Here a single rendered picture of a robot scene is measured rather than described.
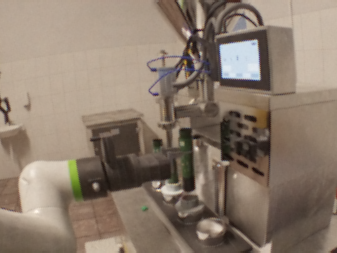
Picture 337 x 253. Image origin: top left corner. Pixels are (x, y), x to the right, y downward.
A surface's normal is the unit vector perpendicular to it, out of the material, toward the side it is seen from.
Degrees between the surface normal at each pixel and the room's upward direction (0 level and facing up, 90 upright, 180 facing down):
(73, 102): 90
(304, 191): 90
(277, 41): 90
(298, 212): 90
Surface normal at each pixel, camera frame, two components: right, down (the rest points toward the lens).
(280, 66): 0.35, 0.18
